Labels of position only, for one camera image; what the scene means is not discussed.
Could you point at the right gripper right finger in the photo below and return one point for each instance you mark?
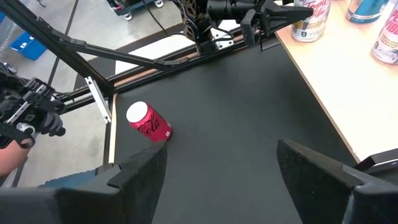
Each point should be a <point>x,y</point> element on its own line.
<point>311,180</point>

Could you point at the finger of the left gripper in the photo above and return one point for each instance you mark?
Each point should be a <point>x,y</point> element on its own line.
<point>280,17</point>

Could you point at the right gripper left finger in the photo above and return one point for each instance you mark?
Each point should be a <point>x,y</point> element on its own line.
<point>146,174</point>

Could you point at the Celsius Tropical Vibe can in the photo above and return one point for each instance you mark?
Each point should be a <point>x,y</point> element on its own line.
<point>311,21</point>

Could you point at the blue silver Red Bull can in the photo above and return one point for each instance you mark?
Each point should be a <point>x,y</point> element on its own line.
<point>367,11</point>

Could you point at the Celsius Peach Vibe can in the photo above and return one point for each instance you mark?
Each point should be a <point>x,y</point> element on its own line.
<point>387,40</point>

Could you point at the person's forearm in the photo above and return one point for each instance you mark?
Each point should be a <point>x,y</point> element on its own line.
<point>12,157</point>

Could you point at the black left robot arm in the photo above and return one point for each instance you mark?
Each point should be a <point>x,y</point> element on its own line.
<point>194,25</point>

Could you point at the red Coca-Cola can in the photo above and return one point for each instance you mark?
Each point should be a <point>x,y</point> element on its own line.
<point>149,124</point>

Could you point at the blue equipment cart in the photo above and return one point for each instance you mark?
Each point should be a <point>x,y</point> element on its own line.
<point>136,7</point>

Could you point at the person's hand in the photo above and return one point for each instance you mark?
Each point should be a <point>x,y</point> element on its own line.
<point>51,124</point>

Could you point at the blue storage bin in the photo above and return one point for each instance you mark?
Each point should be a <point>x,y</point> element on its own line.
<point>28,46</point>

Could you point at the wooden shelf with black frame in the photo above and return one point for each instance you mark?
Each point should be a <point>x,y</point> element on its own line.
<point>342,87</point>

